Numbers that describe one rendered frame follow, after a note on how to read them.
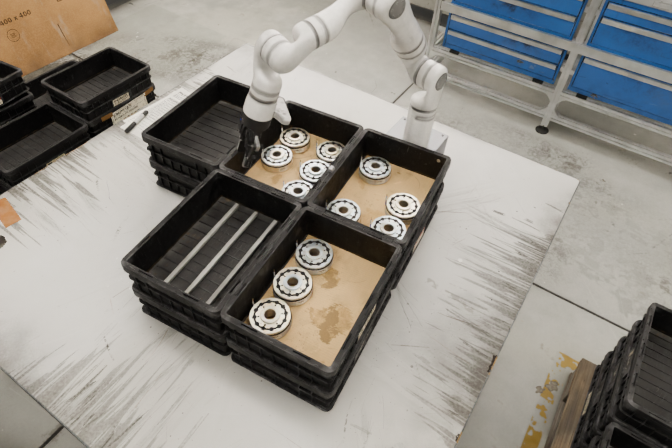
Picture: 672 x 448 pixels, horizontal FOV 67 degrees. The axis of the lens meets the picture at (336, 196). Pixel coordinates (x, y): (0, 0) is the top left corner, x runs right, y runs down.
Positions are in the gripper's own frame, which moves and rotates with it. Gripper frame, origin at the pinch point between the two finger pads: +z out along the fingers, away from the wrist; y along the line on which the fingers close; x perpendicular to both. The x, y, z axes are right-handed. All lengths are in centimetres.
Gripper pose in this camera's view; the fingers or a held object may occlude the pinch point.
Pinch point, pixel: (244, 154)
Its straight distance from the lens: 136.8
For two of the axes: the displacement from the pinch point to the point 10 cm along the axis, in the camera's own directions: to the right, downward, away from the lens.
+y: 3.2, 7.3, -6.1
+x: 8.8, 0.1, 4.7
